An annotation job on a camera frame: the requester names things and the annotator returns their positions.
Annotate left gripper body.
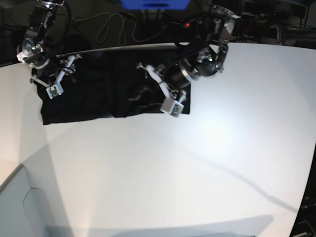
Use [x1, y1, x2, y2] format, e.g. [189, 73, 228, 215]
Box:
[136, 63, 187, 118]

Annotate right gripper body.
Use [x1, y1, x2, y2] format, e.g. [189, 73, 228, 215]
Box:
[29, 55, 82, 99]

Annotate black T-shirt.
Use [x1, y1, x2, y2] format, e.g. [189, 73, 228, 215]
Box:
[35, 49, 177, 125]

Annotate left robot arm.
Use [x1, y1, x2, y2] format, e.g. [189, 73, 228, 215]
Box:
[128, 4, 239, 118]

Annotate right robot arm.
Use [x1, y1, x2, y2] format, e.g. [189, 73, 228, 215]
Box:
[16, 0, 81, 99]

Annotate black office chair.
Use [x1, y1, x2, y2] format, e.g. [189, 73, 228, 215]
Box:
[58, 35, 92, 54]

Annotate white power strip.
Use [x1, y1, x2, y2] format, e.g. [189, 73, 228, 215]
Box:
[180, 20, 198, 30]

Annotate blue plastic box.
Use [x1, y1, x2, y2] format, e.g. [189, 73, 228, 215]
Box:
[120, 0, 190, 10]

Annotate grey coiled cable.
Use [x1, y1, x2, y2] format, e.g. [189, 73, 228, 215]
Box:
[95, 12, 163, 44]

